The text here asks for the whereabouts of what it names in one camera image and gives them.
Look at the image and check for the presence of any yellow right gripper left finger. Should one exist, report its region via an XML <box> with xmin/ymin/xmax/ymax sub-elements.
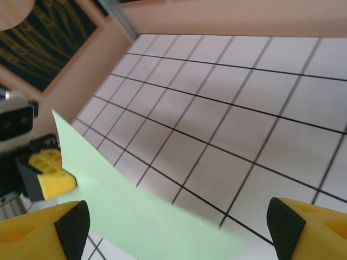
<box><xmin>0</xmin><ymin>200</ymin><xmax>90</xmax><ymax>260</ymax></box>

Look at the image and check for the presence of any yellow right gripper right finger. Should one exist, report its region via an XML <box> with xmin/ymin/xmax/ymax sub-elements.
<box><xmin>267</xmin><ymin>197</ymin><xmax>347</xmax><ymax>260</ymax></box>

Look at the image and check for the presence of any light green paper sheet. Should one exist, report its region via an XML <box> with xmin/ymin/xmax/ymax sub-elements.
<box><xmin>51</xmin><ymin>108</ymin><xmax>248</xmax><ymax>258</ymax></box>

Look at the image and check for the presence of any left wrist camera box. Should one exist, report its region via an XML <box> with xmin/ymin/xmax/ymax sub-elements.
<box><xmin>0</xmin><ymin>91</ymin><xmax>38</xmax><ymax>142</ymax></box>

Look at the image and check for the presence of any aluminium corner post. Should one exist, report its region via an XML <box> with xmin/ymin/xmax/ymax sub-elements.
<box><xmin>107</xmin><ymin>0</ymin><xmax>142</xmax><ymax>42</ymax></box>

